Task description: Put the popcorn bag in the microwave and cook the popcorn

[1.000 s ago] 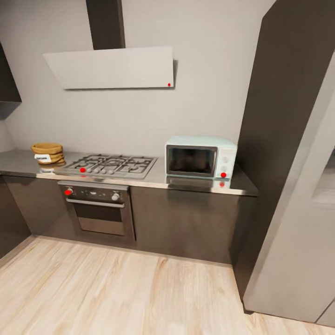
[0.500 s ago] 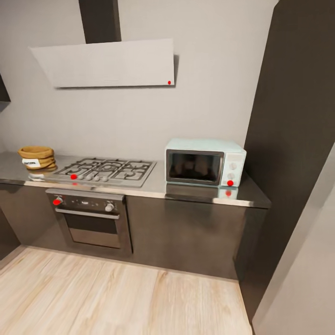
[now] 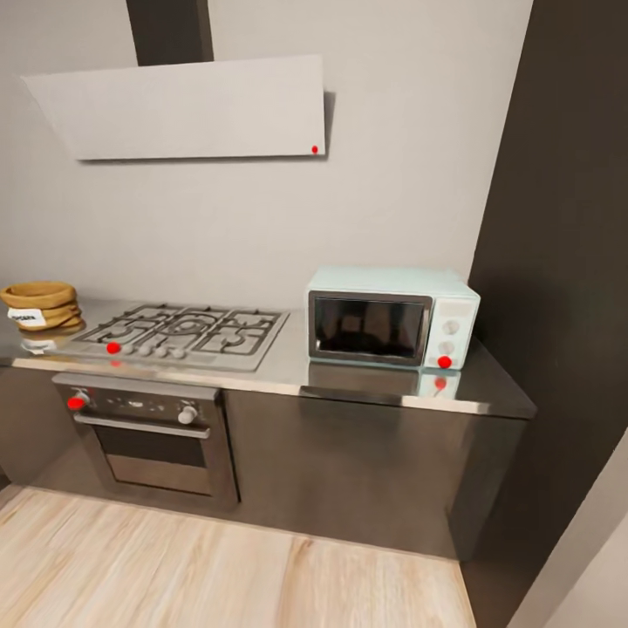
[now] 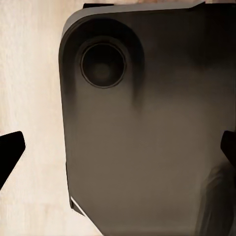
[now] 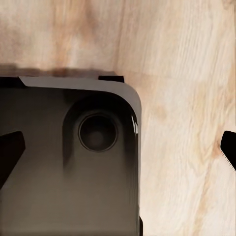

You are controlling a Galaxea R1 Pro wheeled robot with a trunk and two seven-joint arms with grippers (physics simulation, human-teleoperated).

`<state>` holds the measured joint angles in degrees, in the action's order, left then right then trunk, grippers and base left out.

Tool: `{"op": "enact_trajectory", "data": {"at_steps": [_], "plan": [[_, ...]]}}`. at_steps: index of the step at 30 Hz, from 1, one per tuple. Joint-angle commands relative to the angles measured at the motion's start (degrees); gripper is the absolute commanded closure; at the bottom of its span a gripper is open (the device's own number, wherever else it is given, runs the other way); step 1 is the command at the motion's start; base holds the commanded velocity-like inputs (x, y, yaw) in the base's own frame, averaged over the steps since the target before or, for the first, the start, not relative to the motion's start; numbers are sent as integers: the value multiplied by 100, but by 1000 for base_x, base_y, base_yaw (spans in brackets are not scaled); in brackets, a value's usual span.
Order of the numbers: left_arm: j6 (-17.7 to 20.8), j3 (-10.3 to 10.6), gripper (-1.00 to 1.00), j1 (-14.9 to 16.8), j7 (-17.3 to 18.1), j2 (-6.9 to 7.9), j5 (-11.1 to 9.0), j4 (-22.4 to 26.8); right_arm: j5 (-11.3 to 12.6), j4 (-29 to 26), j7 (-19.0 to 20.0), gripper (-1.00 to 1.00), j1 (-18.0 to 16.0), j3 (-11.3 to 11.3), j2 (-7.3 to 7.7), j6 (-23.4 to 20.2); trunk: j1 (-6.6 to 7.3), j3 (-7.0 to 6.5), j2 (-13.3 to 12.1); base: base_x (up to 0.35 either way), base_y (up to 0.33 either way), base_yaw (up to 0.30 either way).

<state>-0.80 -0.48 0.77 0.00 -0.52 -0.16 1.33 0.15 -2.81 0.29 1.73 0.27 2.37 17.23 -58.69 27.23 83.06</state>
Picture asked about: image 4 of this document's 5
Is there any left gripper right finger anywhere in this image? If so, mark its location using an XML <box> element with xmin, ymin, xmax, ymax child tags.
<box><xmin>220</xmin><ymin>131</ymin><xmax>236</xmax><ymax>171</ymax></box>

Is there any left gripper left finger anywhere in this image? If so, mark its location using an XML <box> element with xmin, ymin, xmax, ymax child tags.
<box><xmin>0</xmin><ymin>131</ymin><xmax>26</xmax><ymax>190</ymax></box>

